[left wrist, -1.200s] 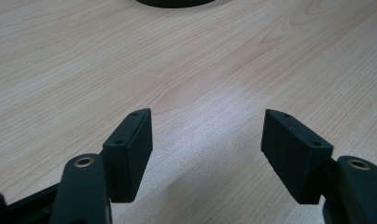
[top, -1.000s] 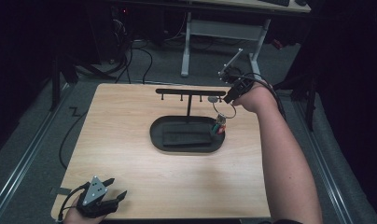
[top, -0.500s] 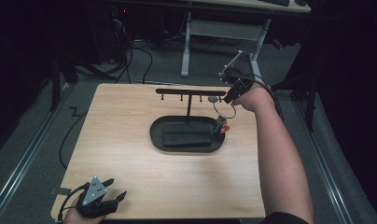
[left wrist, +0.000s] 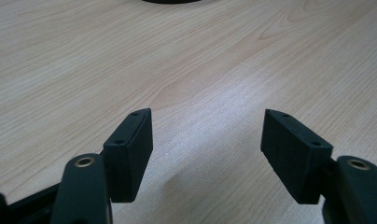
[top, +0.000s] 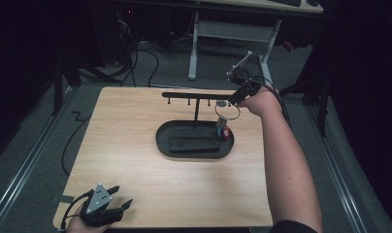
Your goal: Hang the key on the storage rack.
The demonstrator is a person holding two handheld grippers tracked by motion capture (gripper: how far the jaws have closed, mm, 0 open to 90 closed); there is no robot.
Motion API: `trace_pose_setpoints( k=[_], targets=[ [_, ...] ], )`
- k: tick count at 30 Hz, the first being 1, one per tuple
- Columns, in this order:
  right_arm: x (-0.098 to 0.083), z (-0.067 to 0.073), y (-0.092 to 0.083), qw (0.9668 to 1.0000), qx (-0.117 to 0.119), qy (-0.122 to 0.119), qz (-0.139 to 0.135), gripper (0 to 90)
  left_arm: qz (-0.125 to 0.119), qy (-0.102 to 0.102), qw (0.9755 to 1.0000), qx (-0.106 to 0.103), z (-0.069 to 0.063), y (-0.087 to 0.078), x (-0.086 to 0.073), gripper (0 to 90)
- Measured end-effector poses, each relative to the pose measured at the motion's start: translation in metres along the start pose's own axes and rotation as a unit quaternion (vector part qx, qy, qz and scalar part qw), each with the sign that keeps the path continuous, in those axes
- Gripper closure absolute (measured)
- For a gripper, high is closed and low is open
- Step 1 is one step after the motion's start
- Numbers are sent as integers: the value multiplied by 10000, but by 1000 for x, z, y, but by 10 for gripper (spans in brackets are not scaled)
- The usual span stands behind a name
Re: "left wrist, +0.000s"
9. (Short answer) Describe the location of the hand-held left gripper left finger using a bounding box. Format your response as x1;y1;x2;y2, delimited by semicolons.
102;107;154;203

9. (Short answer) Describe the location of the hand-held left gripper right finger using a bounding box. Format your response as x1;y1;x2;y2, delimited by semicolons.
259;108;334;205

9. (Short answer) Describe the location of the black key stand with tray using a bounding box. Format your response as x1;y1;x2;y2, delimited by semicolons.
141;0;203;5

